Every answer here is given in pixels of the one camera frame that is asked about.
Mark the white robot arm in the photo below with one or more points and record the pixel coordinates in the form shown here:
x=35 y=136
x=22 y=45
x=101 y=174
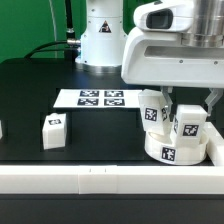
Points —
x=200 y=23

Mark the white front fence bar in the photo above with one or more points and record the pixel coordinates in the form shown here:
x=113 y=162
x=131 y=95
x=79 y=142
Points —
x=30 y=179

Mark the white round stool seat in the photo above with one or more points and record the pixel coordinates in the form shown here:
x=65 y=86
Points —
x=162 y=149

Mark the white marker sheet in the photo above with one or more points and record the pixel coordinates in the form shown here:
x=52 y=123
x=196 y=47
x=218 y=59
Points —
x=97 y=98

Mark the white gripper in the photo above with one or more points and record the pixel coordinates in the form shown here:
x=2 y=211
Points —
x=159 y=59

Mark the white block at left edge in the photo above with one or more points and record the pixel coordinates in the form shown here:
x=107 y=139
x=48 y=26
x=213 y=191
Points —
x=1 y=134

